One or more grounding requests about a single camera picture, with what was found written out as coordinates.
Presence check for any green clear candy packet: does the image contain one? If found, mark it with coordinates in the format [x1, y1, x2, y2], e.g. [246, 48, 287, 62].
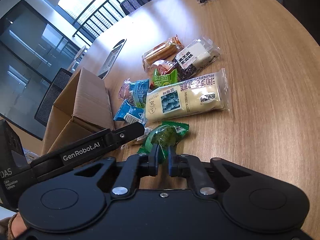
[137, 121, 189, 159]

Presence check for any blue snack packet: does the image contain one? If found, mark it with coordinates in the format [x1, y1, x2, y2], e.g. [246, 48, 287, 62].
[113, 99, 146, 126]
[128, 79, 150, 109]

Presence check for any large cream cake package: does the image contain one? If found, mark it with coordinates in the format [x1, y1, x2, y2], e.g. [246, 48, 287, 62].
[145, 68, 229, 122]

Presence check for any white black label snack packet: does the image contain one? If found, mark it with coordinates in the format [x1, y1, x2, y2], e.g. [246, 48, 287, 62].
[173, 37, 221, 81]

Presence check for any person's left hand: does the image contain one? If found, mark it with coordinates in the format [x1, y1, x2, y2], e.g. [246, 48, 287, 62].
[0, 212, 27, 240]

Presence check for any pink round snack packet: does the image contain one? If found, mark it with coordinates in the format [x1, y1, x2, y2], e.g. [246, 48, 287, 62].
[118, 78, 131, 100]

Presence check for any black mesh chair left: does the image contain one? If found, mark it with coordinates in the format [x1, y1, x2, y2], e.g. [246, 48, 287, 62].
[34, 68, 72, 127]

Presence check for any green triangular snack packet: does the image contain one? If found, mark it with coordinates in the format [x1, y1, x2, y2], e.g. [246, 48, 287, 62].
[150, 69, 178, 90]

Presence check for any brown cardboard box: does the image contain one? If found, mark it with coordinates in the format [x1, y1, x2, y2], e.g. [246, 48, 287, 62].
[41, 68, 114, 155]

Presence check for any red orange snack packet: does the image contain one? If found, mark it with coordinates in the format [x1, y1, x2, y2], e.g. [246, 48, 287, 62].
[151, 60, 175, 75]

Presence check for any orange biscuit packet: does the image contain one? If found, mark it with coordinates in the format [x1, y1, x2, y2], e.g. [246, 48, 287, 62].
[142, 35, 184, 72]

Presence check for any round wooden stool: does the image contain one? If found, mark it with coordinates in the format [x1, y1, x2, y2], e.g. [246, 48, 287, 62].
[67, 46, 86, 72]

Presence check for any black balcony railing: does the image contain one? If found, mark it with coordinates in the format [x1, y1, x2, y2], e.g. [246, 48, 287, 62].
[73, 0, 126, 44]

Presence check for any silver table cable port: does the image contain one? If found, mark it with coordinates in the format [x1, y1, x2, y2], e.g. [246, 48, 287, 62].
[98, 39, 126, 79]

